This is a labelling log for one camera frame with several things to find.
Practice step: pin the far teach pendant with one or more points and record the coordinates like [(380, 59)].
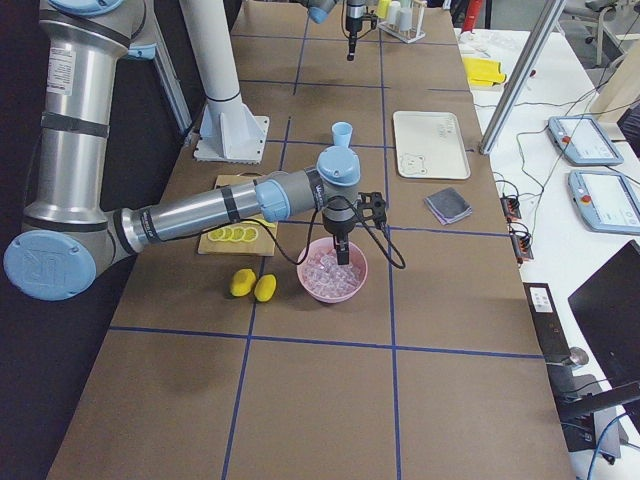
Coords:
[(583, 141)]

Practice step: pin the near teach pendant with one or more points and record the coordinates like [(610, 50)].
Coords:
[(605, 202)]

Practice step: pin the yellow upturned cup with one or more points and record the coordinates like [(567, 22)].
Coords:
[(382, 9)]

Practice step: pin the light blue cup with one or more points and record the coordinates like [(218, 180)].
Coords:
[(341, 133)]

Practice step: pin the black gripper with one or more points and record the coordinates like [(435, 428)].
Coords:
[(339, 228), (354, 13)]

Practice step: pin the white wire cup rack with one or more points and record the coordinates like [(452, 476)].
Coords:
[(416, 33)]

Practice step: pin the cream bear tray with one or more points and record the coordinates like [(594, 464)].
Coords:
[(429, 145)]

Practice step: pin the yellow lemon near edge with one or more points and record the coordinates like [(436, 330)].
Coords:
[(242, 282)]

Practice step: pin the yellow cloth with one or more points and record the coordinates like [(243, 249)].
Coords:
[(483, 72)]

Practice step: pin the aluminium frame post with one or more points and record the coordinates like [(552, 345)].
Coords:
[(532, 49)]

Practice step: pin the pink bowl of ice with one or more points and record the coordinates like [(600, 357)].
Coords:
[(327, 281)]

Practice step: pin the black power box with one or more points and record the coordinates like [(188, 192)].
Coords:
[(549, 331)]

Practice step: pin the yellow lemon near bowl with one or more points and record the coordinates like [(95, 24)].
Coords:
[(265, 288)]

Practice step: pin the black monitor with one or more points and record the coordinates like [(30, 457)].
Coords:
[(606, 309)]

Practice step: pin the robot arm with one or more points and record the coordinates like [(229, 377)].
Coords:
[(354, 16), (68, 239)]

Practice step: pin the teach pendant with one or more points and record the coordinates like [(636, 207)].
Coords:
[(605, 202), (583, 141)]

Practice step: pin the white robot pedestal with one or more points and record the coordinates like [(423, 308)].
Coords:
[(229, 131)]

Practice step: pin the grey folded cloth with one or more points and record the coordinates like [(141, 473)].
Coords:
[(448, 206)]

